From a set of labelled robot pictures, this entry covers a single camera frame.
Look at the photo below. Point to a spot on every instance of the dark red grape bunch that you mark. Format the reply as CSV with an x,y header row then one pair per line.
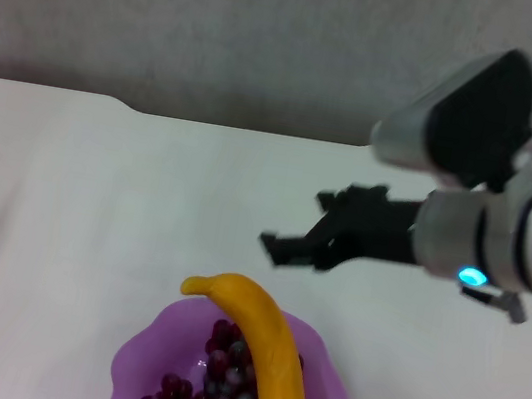
x,y
216,384

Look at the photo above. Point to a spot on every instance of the yellow banana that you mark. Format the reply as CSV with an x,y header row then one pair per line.
x,y
273,342

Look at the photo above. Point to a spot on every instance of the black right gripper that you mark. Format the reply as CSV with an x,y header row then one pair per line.
x,y
372,231

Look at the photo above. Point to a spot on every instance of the purple scalloped plastic plate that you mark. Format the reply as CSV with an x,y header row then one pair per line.
x,y
145,357

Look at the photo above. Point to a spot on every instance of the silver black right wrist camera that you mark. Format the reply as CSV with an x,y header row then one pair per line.
x,y
476,116

